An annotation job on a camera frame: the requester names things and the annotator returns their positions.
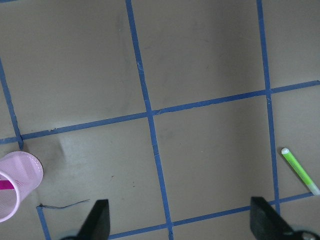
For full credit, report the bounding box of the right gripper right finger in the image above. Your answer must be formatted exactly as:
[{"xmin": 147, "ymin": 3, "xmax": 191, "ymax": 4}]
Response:
[{"xmin": 250, "ymin": 196, "xmax": 296, "ymax": 240}]

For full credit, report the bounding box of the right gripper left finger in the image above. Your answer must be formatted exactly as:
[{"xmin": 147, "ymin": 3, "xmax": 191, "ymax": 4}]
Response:
[{"xmin": 76, "ymin": 199, "xmax": 111, "ymax": 240}]

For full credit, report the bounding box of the pink highlighter pen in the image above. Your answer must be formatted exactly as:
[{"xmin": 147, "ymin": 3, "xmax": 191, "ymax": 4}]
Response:
[{"xmin": 0, "ymin": 180, "xmax": 15, "ymax": 190}]

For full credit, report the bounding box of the pink mesh cup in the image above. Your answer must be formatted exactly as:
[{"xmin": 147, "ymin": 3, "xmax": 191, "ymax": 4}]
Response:
[{"xmin": 0, "ymin": 151, "xmax": 44, "ymax": 222}]

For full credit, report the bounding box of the green highlighter pen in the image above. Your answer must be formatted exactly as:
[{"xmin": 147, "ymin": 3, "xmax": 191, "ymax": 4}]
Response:
[{"xmin": 281, "ymin": 147, "xmax": 320, "ymax": 196}]

